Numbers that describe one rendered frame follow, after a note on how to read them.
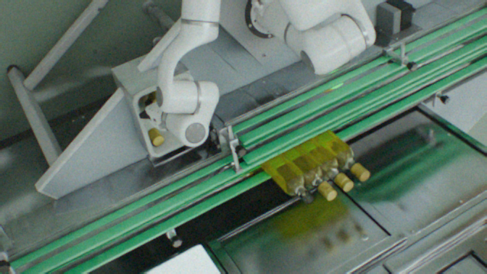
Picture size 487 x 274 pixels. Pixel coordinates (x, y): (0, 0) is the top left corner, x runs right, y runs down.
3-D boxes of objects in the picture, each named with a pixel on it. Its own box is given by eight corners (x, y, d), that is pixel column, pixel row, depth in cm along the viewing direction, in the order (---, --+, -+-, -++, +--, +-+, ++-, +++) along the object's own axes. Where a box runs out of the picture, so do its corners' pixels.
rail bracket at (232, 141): (222, 159, 164) (243, 183, 156) (211, 114, 154) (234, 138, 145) (230, 154, 165) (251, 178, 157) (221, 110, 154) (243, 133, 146)
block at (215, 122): (209, 142, 168) (220, 154, 163) (204, 117, 162) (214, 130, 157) (219, 137, 169) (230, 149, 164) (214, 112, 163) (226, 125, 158)
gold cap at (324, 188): (317, 193, 157) (327, 203, 154) (317, 185, 155) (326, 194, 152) (327, 188, 158) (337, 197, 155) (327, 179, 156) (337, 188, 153)
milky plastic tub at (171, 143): (140, 144, 163) (152, 160, 157) (119, 81, 149) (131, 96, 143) (193, 119, 169) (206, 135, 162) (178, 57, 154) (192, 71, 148)
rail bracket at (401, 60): (379, 55, 177) (409, 74, 168) (380, 35, 172) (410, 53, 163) (389, 51, 178) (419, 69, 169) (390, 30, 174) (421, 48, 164)
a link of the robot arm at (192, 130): (185, 84, 123) (225, 85, 127) (169, 74, 132) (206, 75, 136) (179, 149, 127) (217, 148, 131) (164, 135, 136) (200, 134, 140)
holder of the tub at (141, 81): (145, 156, 167) (155, 171, 162) (119, 81, 149) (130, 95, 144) (196, 133, 172) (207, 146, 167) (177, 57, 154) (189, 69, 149)
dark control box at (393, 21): (375, 25, 187) (393, 35, 182) (376, 3, 182) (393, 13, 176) (394, 17, 190) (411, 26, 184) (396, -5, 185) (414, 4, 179)
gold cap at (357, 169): (350, 175, 161) (360, 183, 158) (350, 166, 158) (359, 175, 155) (360, 169, 162) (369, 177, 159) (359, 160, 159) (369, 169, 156)
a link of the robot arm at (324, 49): (275, 27, 132) (311, 55, 120) (322, -1, 134) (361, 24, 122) (287, 59, 139) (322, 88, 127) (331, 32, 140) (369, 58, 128)
